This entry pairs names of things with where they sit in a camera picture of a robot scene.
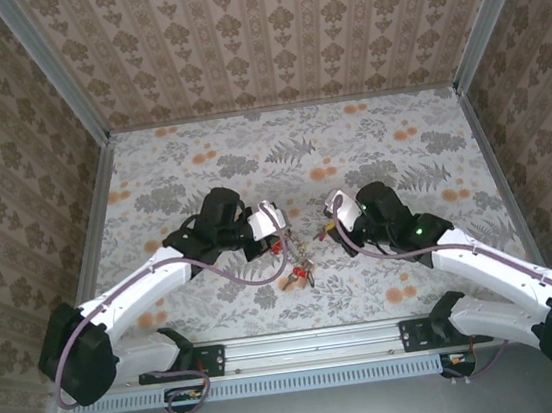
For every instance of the metal keyring with keys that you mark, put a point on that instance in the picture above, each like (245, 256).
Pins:
(301, 254)

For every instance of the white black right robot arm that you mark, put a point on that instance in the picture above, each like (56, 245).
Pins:
(490, 271)

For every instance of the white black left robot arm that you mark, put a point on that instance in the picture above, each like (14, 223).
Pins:
(135, 294)

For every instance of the floral patterned table cover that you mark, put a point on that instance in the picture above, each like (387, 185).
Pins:
(251, 169)

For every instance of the black wiring connector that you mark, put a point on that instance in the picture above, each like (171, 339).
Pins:
(179, 401)
(464, 367)

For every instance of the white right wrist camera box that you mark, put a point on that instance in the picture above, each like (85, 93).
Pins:
(349, 210)

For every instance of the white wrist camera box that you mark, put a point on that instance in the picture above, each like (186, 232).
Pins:
(349, 210)
(263, 223)

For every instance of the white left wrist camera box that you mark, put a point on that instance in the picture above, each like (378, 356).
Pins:
(263, 223)

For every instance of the aluminium mounting rail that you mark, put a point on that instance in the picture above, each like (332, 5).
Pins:
(313, 345)

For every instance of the thin aluminium table rail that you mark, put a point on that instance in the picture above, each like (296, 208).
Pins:
(284, 108)

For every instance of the aluminium table side rail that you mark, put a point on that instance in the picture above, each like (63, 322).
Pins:
(100, 208)
(488, 150)

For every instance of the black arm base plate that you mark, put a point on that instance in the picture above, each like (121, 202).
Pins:
(214, 360)
(413, 336)

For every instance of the aluminium corner post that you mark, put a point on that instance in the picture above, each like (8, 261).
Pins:
(491, 14)
(47, 68)

